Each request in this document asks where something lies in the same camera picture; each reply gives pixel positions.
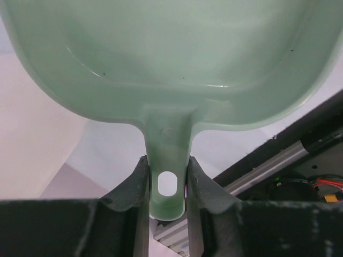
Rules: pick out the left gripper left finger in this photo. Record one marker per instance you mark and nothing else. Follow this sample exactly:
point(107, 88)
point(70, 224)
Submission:
point(116, 224)

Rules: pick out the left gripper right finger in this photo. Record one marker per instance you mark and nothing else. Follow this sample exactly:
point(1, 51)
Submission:
point(220, 224)

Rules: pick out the green plastic dustpan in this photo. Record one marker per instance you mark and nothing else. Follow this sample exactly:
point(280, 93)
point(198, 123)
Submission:
point(175, 68)

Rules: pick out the grey slotted cable duct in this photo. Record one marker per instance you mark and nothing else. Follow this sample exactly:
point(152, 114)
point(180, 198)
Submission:
point(174, 235)

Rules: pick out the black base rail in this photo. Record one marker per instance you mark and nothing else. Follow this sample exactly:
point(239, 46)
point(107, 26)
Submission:
point(314, 133)

